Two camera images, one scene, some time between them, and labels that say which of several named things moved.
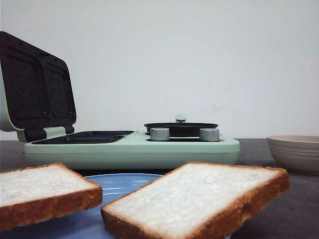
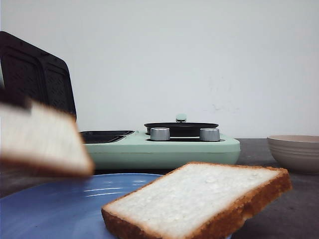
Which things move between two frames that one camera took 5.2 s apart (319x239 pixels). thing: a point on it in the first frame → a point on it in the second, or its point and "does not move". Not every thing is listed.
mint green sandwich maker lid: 36,89 does not move
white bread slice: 192,200 does not move
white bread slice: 33,194 → 37,139
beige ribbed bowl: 300,153 does not move
